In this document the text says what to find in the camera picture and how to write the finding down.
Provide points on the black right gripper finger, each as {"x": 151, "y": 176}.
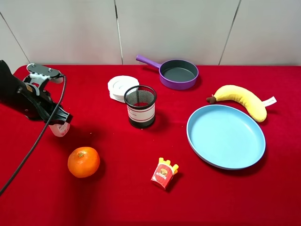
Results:
{"x": 59, "y": 116}

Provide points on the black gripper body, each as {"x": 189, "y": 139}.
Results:
{"x": 15, "y": 95}

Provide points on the pink bottle with white cap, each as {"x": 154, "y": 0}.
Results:
{"x": 60, "y": 130}

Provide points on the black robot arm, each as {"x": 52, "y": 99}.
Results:
{"x": 38, "y": 87}

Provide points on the orange mandarin fruit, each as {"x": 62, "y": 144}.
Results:
{"x": 83, "y": 162}

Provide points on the white round foam holder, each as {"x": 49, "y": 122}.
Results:
{"x": 118, "y": 85}

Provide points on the black mesh pen cup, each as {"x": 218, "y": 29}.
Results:
{"x": 140, "y": 101}

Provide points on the red tablecloth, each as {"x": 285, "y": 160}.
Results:
{"x": 120, "y": 192}

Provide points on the red toy fries box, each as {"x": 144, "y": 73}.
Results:
{"x": 164, "y": 173}

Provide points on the purple toy frying pan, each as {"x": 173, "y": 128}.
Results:
{"x": 175, "y": 74}

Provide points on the light blue plate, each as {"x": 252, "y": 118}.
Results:
{"x": 225, "y": 137}

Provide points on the yellow plush banana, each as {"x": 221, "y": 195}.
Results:
{"x": 255, "y": 107}

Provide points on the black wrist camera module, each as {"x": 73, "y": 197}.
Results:
{"x": 41, "y": 73}

